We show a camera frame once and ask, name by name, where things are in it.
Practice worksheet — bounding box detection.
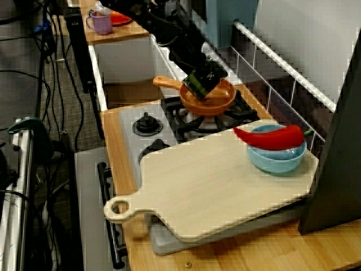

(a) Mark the teal box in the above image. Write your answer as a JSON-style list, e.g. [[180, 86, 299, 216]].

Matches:
[[205, 0, 259, 49]]

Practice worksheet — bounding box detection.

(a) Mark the red chili pepper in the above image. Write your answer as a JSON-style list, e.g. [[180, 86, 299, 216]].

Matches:
[[233, 124, 314, 150]]

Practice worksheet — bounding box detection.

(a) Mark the aluminium frame profile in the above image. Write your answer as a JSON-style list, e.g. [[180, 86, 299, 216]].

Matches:
[[11, 121, 34, 271]]

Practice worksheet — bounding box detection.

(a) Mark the pale wooden cutting board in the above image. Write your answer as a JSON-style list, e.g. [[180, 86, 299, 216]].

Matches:
[[103, 121, 320, 244]]

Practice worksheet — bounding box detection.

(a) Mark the black oven door handle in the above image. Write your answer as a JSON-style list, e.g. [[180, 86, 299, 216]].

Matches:
[[97, 162, 126, 269]]

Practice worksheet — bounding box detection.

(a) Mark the black burner grate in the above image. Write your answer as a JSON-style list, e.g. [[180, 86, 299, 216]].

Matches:
[[160, 90, 260, 142]]

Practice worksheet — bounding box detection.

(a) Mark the bamboo kitchen counter top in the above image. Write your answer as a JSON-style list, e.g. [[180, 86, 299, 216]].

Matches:
[[100, 84, 311, 271]]

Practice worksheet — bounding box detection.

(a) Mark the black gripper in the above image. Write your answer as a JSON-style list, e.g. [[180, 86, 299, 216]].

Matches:
[[196, 58, 228, 98]]

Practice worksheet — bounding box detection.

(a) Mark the black cable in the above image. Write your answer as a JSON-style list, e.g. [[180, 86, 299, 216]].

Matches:
[[33, 42, 54, 119]]

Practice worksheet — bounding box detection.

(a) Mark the white sink basin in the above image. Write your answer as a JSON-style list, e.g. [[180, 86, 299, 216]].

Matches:
[[89, 33, 226, 112]]

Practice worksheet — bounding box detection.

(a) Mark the red plate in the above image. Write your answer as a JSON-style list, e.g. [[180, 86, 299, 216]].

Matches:
[[109, 11, 133, 27]]

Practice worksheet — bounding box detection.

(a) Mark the green tin can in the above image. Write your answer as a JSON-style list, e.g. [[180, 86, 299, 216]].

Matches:
[[182, 70, 210, 101]]

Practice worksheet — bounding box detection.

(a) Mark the white oven door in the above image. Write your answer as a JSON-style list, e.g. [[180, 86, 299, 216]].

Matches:
[[74, 149, 130, 271]]

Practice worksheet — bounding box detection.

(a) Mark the black vertical post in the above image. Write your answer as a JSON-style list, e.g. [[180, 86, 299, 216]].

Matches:
[[298, 36, 361, 235], [64, 5, 96, 94]]

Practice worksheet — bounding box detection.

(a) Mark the orange toy frying pan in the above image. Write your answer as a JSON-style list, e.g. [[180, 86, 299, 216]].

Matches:
[[153, 75, 237, 117]]

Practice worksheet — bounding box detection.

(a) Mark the light blue bowl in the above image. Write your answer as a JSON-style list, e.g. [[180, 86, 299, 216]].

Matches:
[[247, 124, 307, 174]]

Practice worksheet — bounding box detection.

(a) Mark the grey stove top plate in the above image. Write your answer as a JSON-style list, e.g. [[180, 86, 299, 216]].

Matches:
[[118, 103, 305, 256]]

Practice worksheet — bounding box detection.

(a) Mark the black stove knob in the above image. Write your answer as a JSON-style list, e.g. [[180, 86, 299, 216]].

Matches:
[[132, 112, 164, 136], [140, 138, 170, 164]]

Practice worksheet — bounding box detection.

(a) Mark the purple plastic cup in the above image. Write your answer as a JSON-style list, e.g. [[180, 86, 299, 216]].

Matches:
[[85, 11, 113, 36]]

